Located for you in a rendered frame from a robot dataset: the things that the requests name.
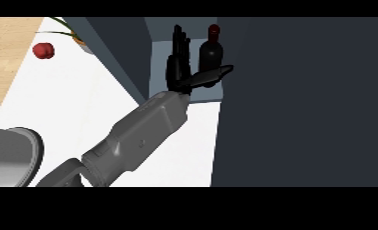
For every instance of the dark grey cabinet door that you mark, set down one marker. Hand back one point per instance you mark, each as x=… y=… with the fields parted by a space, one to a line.
x=295 y=104

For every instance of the grey round pot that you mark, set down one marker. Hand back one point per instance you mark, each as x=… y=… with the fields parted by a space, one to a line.
x=16 y=157

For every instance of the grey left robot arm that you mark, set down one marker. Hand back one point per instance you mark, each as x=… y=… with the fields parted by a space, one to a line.
x=142 y=137

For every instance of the potted green plant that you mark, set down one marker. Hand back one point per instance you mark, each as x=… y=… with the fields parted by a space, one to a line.
x=74 y=34

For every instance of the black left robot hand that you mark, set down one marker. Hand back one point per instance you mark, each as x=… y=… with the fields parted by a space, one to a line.
x=177 y=69

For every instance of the dark wine bottle red cap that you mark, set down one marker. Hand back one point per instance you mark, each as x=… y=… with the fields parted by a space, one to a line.
x=210 y=54

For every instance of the red apple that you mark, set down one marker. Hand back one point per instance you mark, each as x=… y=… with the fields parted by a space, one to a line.
x=43 y=50

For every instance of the dark grey cabinet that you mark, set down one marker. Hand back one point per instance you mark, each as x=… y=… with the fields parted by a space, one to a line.
x=127 y=50

